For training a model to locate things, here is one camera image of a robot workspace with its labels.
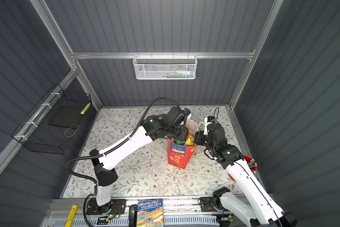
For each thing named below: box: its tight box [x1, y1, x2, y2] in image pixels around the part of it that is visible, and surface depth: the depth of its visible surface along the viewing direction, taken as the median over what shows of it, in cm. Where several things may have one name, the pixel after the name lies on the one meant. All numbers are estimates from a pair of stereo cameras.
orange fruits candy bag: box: [186, 134, 195, 147], surface depth 74 cm
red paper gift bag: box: [167, 139, 198, 170], surface depth 75 cm
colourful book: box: [136, 199, 164, 227], surface depth 71 cm
